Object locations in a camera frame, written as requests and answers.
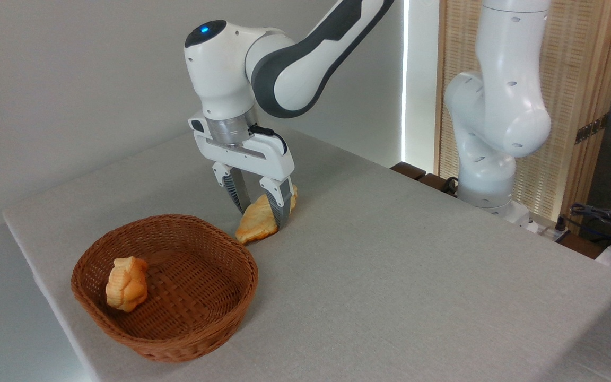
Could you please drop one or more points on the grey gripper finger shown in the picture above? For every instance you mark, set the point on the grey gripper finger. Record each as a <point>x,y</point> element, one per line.
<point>280,201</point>
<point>235,188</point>

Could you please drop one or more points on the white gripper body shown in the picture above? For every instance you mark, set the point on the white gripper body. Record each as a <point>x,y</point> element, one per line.
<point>252,159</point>

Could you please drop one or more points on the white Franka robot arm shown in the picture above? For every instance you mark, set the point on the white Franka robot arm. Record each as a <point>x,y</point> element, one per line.
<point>220,69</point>

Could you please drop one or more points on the brown wicker basket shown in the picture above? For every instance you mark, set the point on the brown wicker basket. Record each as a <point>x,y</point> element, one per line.
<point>189,297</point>

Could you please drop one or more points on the small lumpy golden bread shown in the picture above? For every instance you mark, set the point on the small lumpy golden bread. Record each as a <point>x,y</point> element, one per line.
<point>127,286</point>

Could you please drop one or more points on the grey tablecloth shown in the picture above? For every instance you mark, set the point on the grey tablecloth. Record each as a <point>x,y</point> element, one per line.
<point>390,292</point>

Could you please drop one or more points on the white power strip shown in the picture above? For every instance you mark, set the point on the white power strip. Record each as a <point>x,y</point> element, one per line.
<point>547,229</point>

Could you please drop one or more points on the metal screen hinge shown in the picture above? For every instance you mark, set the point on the metal screen hinge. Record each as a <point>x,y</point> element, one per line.
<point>592,128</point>

